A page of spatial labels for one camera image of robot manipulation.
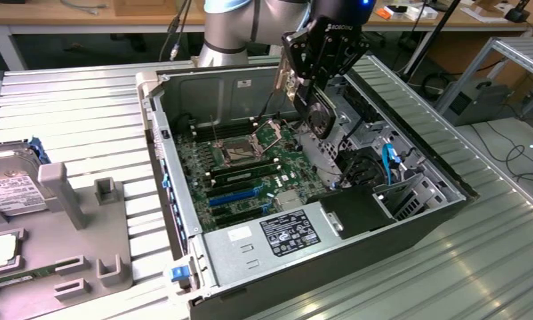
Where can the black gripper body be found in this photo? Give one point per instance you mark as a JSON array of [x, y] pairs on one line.
[[341, 20]]

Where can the graphics card with fan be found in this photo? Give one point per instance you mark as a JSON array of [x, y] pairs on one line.
[[320, 116]]

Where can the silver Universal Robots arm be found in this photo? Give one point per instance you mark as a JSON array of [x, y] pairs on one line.
[[226, 33]]

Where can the orange small box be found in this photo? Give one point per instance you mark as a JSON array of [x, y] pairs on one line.
[[382, 12]]

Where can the long wooden desk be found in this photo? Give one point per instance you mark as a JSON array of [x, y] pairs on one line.
[[394, 24]]

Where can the white small box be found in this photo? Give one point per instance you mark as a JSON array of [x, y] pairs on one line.
[[421, 12]]

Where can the black tripod pole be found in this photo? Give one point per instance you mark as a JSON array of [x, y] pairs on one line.
[[430, 36]]

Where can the silver socket cover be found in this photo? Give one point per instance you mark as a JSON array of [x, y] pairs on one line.
[[272, 126]]

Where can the brown cardboard box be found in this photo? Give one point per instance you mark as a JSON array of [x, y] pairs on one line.
[[457, 50]]

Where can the black RAM slot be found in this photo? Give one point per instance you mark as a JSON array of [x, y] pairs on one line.
[[221, 126], [223, 132]]

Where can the thin metal locking lever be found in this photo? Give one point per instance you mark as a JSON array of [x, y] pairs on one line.
[[213, 130]]

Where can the grey equipment box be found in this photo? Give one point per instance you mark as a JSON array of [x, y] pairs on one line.
[[466, 106]]

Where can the white paper sheet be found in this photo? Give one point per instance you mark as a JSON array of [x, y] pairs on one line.
[[480, 15]]

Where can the silver perforated drive cage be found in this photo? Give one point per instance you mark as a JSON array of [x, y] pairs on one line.
[[324, 160]]

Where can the green motherboard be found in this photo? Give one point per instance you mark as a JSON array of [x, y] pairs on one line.
[[288, 163]]

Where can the CPU socket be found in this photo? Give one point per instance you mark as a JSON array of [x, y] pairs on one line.
[[240, 155]]

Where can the green RAM stick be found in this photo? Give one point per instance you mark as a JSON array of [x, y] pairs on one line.
[[244, 175], [21, 278]]

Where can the black desk device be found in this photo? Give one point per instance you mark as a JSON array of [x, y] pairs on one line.
[[517, 15]]

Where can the silver chipset heatsink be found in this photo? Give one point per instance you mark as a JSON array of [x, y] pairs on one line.
[[288, 199]]

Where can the long black expansion slot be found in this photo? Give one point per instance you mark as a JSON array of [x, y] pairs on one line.
[[240, 218], [230, 191]]

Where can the silver disk bay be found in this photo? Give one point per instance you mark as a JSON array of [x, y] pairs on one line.
[[421, 196]]

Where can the blue expansion slot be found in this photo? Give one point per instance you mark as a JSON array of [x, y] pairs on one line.
[[230, 199]]

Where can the black plastic shroud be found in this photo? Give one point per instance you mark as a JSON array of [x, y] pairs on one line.
[[354, 213]]

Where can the short black expansion slot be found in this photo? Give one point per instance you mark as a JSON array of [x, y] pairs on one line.
[[221, 211]]

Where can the open black PC case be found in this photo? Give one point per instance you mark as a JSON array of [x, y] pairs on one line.
[[381, 256]]

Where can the silver power supply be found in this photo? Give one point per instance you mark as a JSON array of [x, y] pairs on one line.
[[230, 260]]

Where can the blue case latch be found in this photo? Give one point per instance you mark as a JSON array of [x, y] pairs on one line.
[[178, 274]]

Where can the silver hard disk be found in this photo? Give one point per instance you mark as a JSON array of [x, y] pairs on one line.
[[7, 186]]

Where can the grey parts rack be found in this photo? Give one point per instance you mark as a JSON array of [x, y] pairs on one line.
[[70, 243]]

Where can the aluminium profile frame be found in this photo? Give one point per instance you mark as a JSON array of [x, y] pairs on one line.
[[520, 52]]

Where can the wooden desk with white frame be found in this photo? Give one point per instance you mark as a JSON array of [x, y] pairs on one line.
[[47, 16]]

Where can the blue disk bracket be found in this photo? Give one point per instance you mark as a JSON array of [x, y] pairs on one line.
[[37, 150]]

